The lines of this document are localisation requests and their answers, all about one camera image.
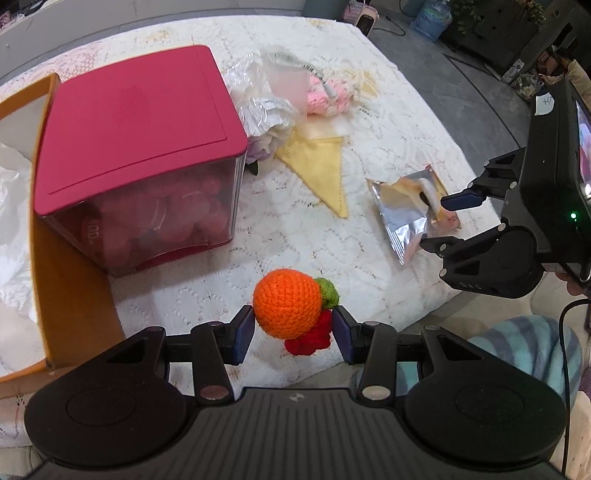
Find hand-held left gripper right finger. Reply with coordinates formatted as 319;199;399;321
332;305;493;402

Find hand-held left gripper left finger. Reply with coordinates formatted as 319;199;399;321
98;304;257;402

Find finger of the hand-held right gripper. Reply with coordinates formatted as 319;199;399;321
419;225;509;256
440;148;527;212

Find silver snack packet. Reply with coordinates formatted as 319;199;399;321
366;165;463;267

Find orange crochet fruit toy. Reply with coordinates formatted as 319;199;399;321
252;268;341;356

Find orange cardboard box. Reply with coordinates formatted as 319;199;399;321
0;72;126;385

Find white crinkled cloth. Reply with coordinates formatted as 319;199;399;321
0;140;47;371

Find person's right hand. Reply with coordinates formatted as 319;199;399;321
554;270;591;299

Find white lace tablecloth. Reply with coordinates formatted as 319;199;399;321
0;16;533;445

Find light blue striped pants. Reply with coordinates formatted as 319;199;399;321
350;316;583;417

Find pale yellow triangular cloth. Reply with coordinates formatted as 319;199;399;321
344;69;387;101

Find pink crochet toy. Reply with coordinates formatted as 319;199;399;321
304;76;359;117

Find dark cabinet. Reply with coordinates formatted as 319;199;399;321
440;0;563;71

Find blue water bottle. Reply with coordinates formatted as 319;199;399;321
412;0;455;44

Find purple artificial flower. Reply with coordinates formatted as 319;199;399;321
244;128;290;175

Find pink space heater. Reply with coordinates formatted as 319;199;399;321
355;0;381;27

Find clear plastic bag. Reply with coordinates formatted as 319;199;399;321
225;45;311;140

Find red lidded clear storage box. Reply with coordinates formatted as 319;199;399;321
34;44;249;278

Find black cable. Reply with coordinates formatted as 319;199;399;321
559;295;591;472

